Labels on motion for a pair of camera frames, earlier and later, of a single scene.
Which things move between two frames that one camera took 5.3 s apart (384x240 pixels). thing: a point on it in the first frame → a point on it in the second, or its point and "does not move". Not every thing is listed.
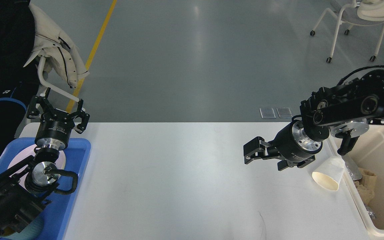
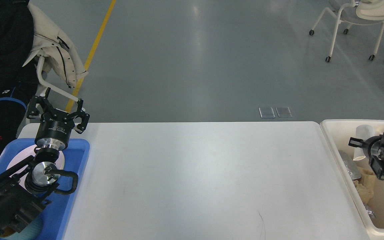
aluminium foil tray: (372, 214) does not move
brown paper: (367, 195) does not move
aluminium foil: (354, 171) does not move
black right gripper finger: (256, 149) → (355, 142)
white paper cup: (328, 170) → (363, 132)
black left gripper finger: (81, 114) does not move
